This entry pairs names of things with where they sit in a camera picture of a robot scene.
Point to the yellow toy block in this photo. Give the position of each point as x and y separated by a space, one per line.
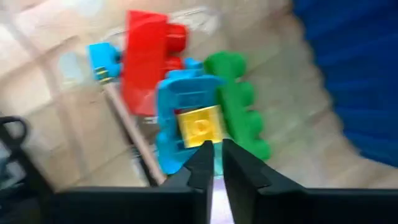
200 126

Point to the green toy block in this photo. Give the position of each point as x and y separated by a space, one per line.
239 109

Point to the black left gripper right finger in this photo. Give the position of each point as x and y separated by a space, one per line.
311 207

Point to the large blue plastic bin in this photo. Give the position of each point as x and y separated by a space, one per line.
357 77

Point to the light blue toy block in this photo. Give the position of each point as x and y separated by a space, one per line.
104 60

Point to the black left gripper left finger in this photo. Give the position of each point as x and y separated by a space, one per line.
140 205

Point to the red toy block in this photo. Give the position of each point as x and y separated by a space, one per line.
143 62

